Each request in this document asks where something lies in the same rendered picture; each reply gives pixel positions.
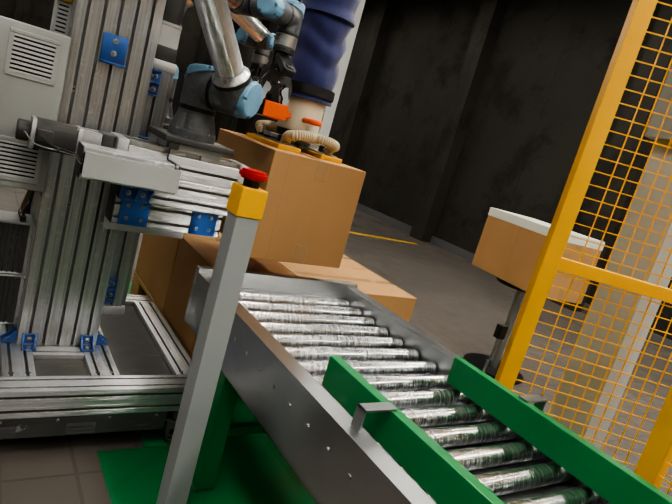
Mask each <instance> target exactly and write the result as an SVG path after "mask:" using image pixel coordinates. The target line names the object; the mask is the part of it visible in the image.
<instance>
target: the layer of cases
mask: <svg viewBox="0 0 672 504"><path fill-rule="evenodd" d="M221 236H222V234H221V233H220V232H219V235H218V238H215V237H208V236H201V235H194V234H187V233H184V235H183V238H182V239H179V238H172V237H164V236H157V235H149V234H143V237H142V242H141V246H140V251H139V256H138V260H137V265H136V269H135V272H136V273H137V275H138V277H139V278H140V280H141V281H142V283H143V284H144V286H145V287H146V289H147V290H148V292H149V293H150V295H151V296H152V298H153V299H154V301H155V303H156V304H157V306H158V307H159V309H160V310H161V312H162V313H163V315H164V316H165V318H166V319H167V321H168V322H169V324H170V325H171V327H172V329H173V330H174V332H175V333H176V335H177V336H178V338H179V339H180V341H181V342H182V344H183V345H184V347H185V348H186V350H187V351H188V353H189V355H190V356H191V358H192V355H193V351H194V346H195V342H196V338H197V336H196V335H195V333H194V332H193V330H192V329H191V328H190V326H189V325H188V324H187V323H186V322H185V321H184V317H185V313H186V309H187V305H188V301H189V296H190V292H191V288H192V284H193V280H194V276H195V272H196V268H197V266H207V267H214V265H215V261H216V257H217V253H218V248H219V244H220V240H221ZM246 271H253V272H262V273H272V274H281V275H290V276H299V277H308V278H318V279H327V280H336V281H345V282H354V283H356V284H357V285H358V286H357V288H358V289H359V290H361V291H362V292H364V293H365V294H367V295H368V296H370V297H371V298H373V299H374V300H376V301H377V302H379V303H380V304H382V305H383V306H385V307H386V308H388V309H389V310H391V311H392V312H394V313H395V314H397V315H398V316H400V317H401V318H403V319H404V320H406V321H407V322H409V321H410V318H411V315H412V312H413V309H414V306H415V303H416V300H417V299H416V298H415V297H413V296H412V295H410V294H408V293H407V292H405V291H403V290H402V289H400V288H398V287H397V286H395V285H393V284H392V283H390V282H388V281H387V280H385V279H383V278H382V277H380V276H378V275H377V274H375V273H373V272H372V271H370V270H368V269H367V268H365V267H363V266H362V265H360V264H358V263H357V262H355V261H353V260H352V259H350V258H348V257H347V256H345V255H343V257H342V260H341V264H340V267H339V268H332V267H324V266H315V265H307V264H298V263H290V262H282V261H273V260H265V259H256V258H249V262H248V266H247V270H246Z"/></svg>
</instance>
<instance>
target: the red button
mask: <svg viewBox="0 0 672 504"><path fill-rule="evenodd" d="M239 174H241V177H243V178H244V180H243V184H242V185H244V186H247V187H250V188H254V189H259V186H260V182H261V183H264V182H265V181H268V176H267V173H265V172H263V171H259V170H256V169H252V168H248V167H243V168H242V169H239Z"/></svg>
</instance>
